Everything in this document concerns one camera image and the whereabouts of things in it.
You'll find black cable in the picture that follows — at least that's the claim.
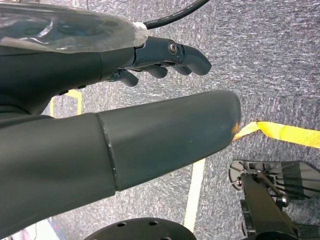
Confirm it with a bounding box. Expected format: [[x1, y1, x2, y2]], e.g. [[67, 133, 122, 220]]
[[143, 0, 211, 31]]

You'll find torn yellow floor tape square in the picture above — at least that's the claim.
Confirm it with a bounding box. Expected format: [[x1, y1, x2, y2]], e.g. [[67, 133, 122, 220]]
[[183, 120, 320, 233]]

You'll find black round robot joint cover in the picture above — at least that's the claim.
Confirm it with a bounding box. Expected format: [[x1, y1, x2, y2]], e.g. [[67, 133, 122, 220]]
[[83, 216, 198, 240]]

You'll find black robot foot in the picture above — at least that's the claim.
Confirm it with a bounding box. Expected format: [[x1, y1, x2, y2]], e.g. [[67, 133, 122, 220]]
[[228, 159, 320, 240]]

